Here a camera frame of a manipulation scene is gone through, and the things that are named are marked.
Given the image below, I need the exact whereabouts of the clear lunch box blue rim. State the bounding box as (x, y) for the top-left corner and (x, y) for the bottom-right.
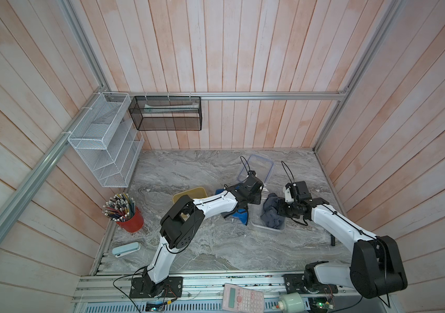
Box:
(249, 193), (286, 234)

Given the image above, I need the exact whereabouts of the yellow lunch box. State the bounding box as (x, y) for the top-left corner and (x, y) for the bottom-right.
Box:
(172, 186), (208, 203)

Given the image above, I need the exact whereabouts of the grey cloth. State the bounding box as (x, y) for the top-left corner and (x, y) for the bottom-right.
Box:
(260, 193), (285, 230)

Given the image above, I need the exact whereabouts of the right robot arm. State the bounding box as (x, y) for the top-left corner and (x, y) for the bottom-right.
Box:
(278, 181), (407, 299)

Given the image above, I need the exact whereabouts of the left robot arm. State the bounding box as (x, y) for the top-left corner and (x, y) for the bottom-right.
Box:
(144, 170), (264, 284)

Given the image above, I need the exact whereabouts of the blue cloth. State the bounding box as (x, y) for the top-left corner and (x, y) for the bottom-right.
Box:
(221, 207), (248, 226)

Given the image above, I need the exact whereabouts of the pink calculator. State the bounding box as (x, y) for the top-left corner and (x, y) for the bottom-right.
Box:
(222, 284), (265, 313)

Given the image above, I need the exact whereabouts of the black mesh basket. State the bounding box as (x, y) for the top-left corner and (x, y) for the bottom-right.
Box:
(129, 95), (203, 131)

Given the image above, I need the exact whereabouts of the red pencil cup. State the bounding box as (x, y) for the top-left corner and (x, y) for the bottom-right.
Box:
(102, 192), (144, 233)

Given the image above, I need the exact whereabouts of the light blue pencil case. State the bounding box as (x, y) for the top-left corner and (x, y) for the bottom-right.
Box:
(112, 242), (141, 258)

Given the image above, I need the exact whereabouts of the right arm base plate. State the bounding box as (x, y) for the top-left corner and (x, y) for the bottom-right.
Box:
(283, 272), (338, 294)

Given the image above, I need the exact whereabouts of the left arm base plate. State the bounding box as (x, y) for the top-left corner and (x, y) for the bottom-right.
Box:
(129, 275), (183, 299)

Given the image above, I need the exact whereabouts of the white wire mesh shelf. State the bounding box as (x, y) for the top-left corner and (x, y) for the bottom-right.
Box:
(68, 93), (144, 189)

